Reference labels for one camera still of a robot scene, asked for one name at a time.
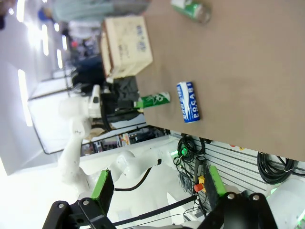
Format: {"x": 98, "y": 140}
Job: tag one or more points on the person in white jacket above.
{"x": 83, "y": 9}

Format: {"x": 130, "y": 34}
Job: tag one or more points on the black handheld enabling switch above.
{"x": 199, "y": 167}

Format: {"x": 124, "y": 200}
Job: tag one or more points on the yellow emergency stop box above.
{"x": 199, "y": 184}

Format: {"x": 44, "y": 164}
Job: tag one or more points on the white slatted table frame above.
{"x": 238, "y": 164}

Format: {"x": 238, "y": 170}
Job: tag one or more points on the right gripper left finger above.
{"x": 104, "y": 190}

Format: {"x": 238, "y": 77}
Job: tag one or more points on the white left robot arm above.
{"x": 71, "y": 143}

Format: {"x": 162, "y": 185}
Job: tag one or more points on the ceiling light strip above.
{"x": 45, "y": 39}
{"x": 59, "y": 58}
{"x": 21, "y": 9}

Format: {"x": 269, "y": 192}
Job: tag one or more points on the blue white Pocari Sweat can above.
{"x": 189, "y": 102}

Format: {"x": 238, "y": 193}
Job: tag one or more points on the cream plastic shopping basket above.
{"x": 128, "y": 47}

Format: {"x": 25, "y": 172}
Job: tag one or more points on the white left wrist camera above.
{"x": 95, "y": 97}

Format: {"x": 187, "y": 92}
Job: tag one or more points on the green soda can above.
{"x": 156, "y": 99}
{"x": 190, "y": 9}

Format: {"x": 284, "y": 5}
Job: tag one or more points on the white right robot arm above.
{"x": 288, "y": 202}

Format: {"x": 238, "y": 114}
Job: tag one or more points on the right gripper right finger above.
{"x": 214, "y": 188}

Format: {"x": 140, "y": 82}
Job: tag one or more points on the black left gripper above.
{"x": 125, "y": 93}

